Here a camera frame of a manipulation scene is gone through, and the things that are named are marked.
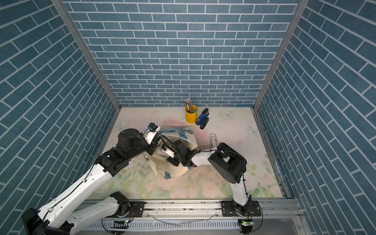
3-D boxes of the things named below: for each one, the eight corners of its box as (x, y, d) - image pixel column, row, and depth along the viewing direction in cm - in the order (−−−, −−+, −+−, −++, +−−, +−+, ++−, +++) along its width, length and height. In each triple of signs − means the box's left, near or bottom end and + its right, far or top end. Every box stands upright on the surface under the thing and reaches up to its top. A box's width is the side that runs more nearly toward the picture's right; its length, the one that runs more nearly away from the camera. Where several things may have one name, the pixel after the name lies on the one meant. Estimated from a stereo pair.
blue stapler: (195, 124, 111) (195, 120, 107) (204, 112, 120) (205, 107, 116) (200, 126, 110) (200, 122, 106) (209, 113, 119) (209, 109, 115)
